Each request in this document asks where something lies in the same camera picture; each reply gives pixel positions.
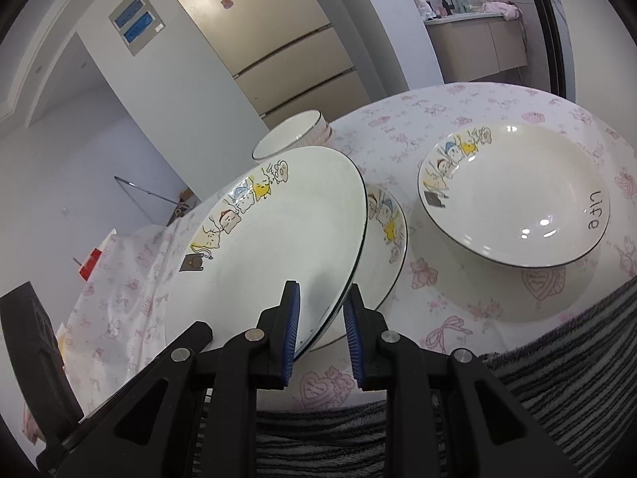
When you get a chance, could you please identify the white black-rimmed bowl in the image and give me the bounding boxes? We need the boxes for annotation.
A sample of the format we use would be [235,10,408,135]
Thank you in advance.
[251,110,326,163]

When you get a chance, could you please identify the beige bathroom vanity cabinet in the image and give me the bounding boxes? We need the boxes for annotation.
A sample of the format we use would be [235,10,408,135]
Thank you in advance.
[423,10,529,84]

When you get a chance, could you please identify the pink strawberry ceramic bowl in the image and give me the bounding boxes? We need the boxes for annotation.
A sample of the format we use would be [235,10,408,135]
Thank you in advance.
[299,112,332,153]

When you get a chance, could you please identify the grey striped cloth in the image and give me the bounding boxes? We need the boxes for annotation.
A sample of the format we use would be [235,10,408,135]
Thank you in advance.
[199,279,637,478]

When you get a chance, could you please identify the grey wall panel blue windows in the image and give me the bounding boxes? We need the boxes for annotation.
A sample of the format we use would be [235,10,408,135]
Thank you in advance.
[108,0,166,55]

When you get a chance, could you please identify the white cartoon cat plate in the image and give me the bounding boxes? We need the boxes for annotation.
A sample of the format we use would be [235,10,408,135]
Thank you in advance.
[309,184,410,352]
[417,122,610,267]
[163,145,369,362]

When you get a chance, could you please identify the mop with metal pole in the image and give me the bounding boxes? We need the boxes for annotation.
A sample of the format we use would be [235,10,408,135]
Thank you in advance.
[114,176,197,225]

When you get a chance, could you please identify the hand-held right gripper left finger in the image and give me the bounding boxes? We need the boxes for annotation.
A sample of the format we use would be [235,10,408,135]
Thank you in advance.
[35,280,303,478]

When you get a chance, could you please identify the red and white carton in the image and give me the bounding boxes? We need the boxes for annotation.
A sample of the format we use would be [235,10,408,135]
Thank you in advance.
[78,229,118,280]

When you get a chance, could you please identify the pink printed tablecloth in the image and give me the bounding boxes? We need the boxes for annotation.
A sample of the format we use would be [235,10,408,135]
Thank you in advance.
[20,82,637,424]

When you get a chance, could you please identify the pink towel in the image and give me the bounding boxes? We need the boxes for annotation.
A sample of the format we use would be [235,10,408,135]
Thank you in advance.
[480,1,527,25]

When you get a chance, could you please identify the beige refrigerator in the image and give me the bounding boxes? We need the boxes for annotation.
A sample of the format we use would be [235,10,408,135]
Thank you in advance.
[156,0,373,131]

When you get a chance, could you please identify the black framed glass door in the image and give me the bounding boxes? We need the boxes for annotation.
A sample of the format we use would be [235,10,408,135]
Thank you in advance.
[518,0,578,103]

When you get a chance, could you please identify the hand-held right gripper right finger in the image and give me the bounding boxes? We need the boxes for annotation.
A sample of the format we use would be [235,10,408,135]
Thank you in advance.
[342,283,580,478]

